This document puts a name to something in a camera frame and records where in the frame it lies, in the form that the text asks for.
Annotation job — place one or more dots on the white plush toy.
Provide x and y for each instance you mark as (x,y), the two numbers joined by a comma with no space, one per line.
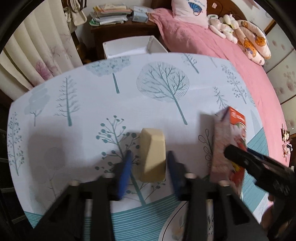
(217,27)

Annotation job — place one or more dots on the pink blanket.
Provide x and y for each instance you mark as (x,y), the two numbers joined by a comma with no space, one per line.
(231,58)

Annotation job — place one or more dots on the tree print tablecloth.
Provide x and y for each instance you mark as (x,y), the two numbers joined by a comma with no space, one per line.
(92,104)

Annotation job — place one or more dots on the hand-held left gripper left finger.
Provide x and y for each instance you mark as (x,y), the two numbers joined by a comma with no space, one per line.
(124,176)

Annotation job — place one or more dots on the pink hair accessory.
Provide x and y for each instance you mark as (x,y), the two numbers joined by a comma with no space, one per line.
(286,150)

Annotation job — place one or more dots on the small doll hair clips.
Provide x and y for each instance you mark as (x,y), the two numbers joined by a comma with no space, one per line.
(285,135)

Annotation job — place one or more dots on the pink embroidered pillow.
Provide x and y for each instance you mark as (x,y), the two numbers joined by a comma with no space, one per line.
(185,14)

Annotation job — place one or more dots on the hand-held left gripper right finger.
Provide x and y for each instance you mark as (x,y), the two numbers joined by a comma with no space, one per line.
(175,176)

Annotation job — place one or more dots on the rolled cartoon print quilt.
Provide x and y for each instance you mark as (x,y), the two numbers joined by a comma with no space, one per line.
(254,44)

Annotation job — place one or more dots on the beige box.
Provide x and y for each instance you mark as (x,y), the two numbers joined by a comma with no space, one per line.
(152,155)

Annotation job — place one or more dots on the cream floral curtain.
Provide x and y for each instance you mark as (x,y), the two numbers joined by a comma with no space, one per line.
(34,58)

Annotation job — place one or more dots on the wooden nightstand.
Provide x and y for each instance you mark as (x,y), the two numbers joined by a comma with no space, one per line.
(122,31)

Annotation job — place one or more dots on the stack of books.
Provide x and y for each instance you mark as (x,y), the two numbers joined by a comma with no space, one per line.
(108,14)

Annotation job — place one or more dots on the wooden bed headboard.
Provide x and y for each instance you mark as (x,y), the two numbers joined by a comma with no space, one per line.
(231,9)

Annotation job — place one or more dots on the white storage box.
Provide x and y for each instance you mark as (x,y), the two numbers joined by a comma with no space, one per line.
(129,46)

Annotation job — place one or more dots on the floral wardrobe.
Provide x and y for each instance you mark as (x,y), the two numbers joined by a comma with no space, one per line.
(284,69)

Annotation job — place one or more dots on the light blue tissue box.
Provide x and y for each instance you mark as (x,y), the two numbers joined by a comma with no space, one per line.
(140,15)

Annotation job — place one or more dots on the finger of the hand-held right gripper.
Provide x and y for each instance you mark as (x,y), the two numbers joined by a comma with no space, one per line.
(256,154)
(242,160)

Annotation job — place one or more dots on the red pink carton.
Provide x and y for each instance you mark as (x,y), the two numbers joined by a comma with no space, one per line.
(226,139)

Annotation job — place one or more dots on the yellow bee plush toy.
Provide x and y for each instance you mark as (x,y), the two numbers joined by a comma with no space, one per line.
(230,23)

